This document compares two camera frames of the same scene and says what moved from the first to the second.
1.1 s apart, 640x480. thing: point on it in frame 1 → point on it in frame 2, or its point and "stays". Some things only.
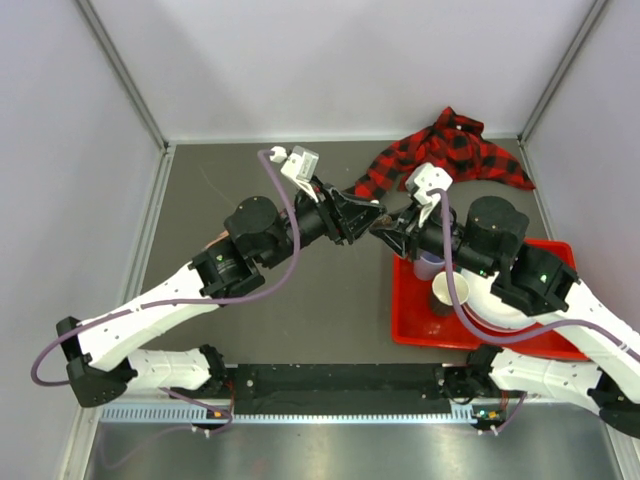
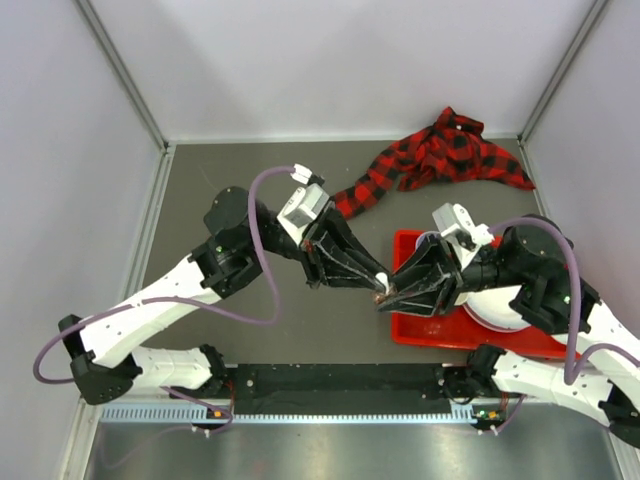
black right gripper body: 415,242 → 463,276
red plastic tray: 414,324 stays
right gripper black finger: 404,217 → 430,260
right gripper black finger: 395,239 → 423,303
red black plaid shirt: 455,142 stays
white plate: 489,308 stays
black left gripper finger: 359,204 → 342,240
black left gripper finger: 356,217 → 336,275
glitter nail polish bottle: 384,221 → 381,297
